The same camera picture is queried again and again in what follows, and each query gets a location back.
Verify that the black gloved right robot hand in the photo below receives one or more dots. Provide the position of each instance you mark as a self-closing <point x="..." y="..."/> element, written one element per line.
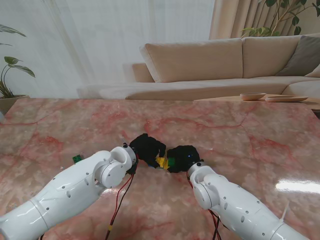
<point x="185" y="157"/>

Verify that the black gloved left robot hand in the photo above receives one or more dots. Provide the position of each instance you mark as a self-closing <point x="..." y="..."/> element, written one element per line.
<point x="147" y="147"/>

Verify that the green toy brick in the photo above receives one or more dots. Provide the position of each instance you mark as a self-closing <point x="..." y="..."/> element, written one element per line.
<point x="171" y="161"/>
<point x="77" y="158"/>

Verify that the blue toy brick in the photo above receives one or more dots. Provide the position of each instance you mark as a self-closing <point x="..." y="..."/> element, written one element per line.
<point x="150" y="165"/>

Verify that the yellow toy brick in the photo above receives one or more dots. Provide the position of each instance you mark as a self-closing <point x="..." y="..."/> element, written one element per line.
<point x="163" y="162"/>

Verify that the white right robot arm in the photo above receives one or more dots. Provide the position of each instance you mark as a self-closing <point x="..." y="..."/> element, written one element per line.
<point x="237" y="205"/>

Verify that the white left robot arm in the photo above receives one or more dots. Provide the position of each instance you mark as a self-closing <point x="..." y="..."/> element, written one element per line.
<point x="75" y="187"/>

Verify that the light wooden coffee table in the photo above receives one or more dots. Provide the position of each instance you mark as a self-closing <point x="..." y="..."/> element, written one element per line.
<point x="225" y="99"/>

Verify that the wooden bowl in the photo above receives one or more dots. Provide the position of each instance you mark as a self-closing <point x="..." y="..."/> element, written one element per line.
<point x="252" y="96"/>

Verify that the beige sofa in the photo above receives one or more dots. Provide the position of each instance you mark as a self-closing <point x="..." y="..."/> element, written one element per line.
<point x="195" y="62"/>

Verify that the flat wooden plate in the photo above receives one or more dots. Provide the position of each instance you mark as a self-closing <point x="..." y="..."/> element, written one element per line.
<point x="286" y="99"/>

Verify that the white sheer curtain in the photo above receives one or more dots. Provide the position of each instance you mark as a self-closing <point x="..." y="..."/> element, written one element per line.
<point x="100" y="37"/>

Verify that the beige curtain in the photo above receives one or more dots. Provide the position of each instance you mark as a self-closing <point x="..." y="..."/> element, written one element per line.
<point x="225" y="20"/>

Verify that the grey plant pot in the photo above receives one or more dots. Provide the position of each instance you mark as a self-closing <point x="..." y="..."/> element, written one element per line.
<point x="10" y="102"/>

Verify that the green potted plant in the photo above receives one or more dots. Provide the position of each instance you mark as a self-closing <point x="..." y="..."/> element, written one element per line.
<point x="25" y="70"/>

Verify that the cream cushion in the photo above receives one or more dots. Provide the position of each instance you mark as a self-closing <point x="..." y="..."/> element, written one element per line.
<point x="315" y="73"/>

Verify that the grey cushion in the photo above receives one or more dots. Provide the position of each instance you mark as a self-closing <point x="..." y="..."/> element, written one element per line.
<point x="305" y="55"/>

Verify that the tall leafy plant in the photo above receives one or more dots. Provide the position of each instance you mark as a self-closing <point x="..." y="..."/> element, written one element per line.
<point x="295" y="20"/>

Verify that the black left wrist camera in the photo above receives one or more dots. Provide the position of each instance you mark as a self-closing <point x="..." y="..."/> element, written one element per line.
<point x="132" y="170"/>

